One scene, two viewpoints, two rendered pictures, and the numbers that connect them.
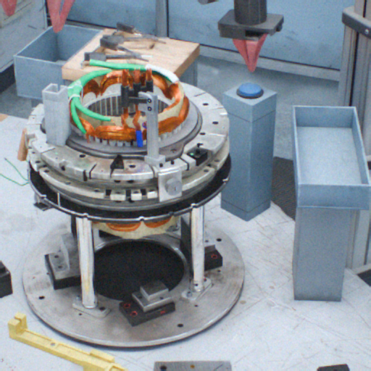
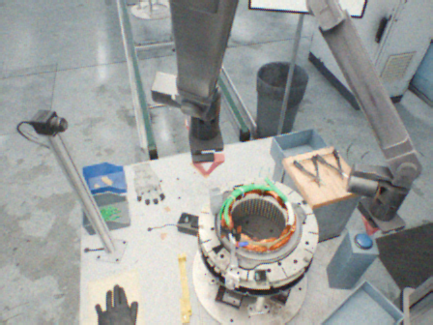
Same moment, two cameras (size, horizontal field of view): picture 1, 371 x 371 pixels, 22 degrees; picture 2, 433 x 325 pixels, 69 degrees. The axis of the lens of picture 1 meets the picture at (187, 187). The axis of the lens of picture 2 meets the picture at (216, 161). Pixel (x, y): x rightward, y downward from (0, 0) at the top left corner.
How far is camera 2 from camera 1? 96 cm
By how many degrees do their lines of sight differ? 40
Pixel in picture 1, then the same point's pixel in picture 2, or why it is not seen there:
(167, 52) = (342, 183)
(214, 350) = not seen: outside the picture
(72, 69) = (286, 162)
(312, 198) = not seen: outside the picture
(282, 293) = not seen: outside the picture
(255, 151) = (347, 268)
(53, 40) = (307, 134)
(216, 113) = (303, 254)
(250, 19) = (376, 214)
